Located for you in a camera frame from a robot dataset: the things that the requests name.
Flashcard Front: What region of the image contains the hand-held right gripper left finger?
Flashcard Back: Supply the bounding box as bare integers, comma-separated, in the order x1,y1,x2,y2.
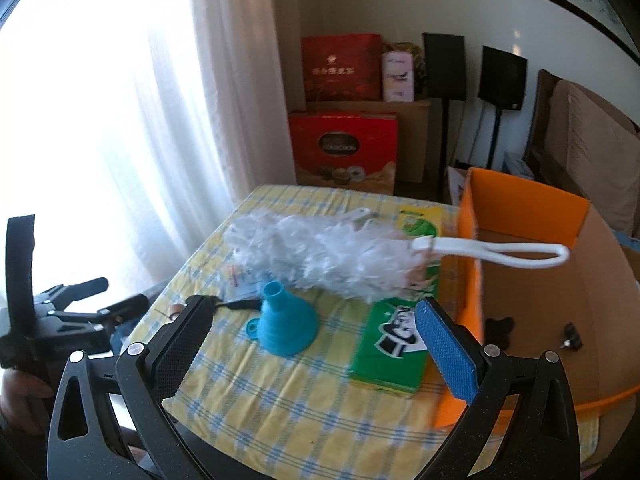
47,296,221,480

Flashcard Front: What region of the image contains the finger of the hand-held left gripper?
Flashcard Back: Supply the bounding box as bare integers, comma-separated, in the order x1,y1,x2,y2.
97,294,151,324
45,276,110,307

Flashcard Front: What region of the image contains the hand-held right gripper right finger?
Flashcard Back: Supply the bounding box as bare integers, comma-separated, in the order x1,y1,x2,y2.
415,297,581,480

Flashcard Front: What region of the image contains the blue silicone funnel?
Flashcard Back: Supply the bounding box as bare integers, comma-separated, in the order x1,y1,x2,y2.
245,281,316,358

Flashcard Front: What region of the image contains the cardboard box with orange flaps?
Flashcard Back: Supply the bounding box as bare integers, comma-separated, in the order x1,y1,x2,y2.
435,167,640,431

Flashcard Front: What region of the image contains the white fluffy duster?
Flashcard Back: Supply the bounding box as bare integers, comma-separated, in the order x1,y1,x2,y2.
222,208,571,306

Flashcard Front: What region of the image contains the person's left hand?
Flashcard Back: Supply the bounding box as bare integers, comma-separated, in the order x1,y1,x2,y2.
0,370,56,431

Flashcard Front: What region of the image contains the green box with figure print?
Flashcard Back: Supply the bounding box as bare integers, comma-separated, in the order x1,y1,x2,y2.
348,280,441,398

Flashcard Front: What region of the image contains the clear packet with label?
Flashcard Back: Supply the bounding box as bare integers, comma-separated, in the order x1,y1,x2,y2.
220,264,263,302

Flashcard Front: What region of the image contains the small white appliance box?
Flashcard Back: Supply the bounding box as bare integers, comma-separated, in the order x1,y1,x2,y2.
502,152,534,177

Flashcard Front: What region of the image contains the black speaker stand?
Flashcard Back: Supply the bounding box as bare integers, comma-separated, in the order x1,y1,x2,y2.
486,106,502,171
439,99,455,203

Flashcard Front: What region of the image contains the brown cardboard box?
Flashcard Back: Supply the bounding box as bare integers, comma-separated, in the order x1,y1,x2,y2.
305,99,432,183

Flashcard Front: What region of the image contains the red chocolate gift box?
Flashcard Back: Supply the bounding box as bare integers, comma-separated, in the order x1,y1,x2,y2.
288,111,399,196

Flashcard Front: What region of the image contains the white sheer curtain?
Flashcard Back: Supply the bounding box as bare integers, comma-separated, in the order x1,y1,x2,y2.
0,0,301,311

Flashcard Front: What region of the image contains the beige sofa cushion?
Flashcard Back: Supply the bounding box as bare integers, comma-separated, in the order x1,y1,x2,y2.
547,79,640,201

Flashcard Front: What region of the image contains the pink tissue pack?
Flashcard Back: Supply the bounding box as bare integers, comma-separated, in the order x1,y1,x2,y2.
382,51,416,102

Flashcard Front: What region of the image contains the black speaker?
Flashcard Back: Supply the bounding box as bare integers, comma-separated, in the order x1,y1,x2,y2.
477,46,528,111
422,32,467,101

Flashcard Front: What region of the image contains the red gift box upper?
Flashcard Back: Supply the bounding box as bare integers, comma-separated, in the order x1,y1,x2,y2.
301,34,383,103

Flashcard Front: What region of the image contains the dark wooden sofa frame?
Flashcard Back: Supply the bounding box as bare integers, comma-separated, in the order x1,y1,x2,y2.
525,69,640,201

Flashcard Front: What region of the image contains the dark framed wall picture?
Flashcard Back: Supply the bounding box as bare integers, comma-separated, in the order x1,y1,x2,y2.
520,0,640,68

